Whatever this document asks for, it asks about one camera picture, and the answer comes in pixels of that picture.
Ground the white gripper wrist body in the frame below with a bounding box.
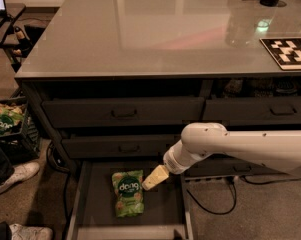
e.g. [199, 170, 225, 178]
[163, 141, 191, 174]

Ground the white sneaker lower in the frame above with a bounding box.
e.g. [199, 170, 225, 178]
[9, 224, 53, 240]

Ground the top right drawer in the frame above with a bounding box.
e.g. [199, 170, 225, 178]
[202, 96, 301, 126]

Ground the open bottom left drawer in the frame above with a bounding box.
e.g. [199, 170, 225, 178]
[66, 161, 193, 240]

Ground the black white marker board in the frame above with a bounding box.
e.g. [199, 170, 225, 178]
[260, 37, 301, 70]

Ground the grey drawer cabinet counter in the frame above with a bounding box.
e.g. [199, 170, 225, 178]
[16, 0, 301, 175]

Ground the bottom right drawer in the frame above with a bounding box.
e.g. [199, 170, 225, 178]
[185, 157, 281, 178]

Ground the green chip bag in crate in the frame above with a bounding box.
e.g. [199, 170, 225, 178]
[0, 103, 25, 137]

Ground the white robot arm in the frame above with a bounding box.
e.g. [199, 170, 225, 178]
[142, 123, 301, 190]

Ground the green rice chip bag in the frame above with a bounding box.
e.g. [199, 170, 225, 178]
[112, 170, 144, 218]

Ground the black cable at left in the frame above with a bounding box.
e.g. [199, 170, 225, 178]
[45, 141, 72, 225]

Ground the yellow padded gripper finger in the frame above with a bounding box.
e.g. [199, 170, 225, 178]
[142, 165, 169, 191]

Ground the black crate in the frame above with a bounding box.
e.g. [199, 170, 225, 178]
[0, 97, 41, 163]

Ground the middle left drawer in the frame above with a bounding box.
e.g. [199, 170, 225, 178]
[62, 134, 180, 159]

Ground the top left drawer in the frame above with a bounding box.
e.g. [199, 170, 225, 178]
[42, 96, 204, 128]

